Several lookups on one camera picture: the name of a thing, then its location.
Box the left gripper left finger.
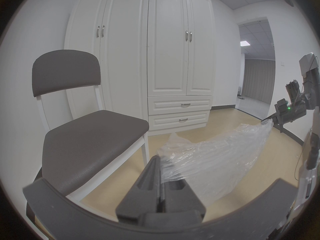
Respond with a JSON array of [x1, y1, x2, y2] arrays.
[[116, 155, 162, 223]]

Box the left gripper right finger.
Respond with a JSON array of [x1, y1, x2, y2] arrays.
[[161, 179, 206, 222]]

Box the clear plastic bag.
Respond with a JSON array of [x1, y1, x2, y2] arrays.
[[156, 122, 275, 207]]

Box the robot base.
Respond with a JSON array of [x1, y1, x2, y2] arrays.
[[292, 126, 320, 209]]

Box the grey curtain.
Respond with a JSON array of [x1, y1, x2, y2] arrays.
[[241, 58, 276, 105]]

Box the white chair grey cushions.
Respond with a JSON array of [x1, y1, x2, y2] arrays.
[[26, 49, 150, 223]]

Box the white wardrobe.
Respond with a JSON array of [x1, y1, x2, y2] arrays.
[[64, 0, 217, 137]]

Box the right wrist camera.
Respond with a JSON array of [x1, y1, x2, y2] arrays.
[[274, 98, 288, 114]]

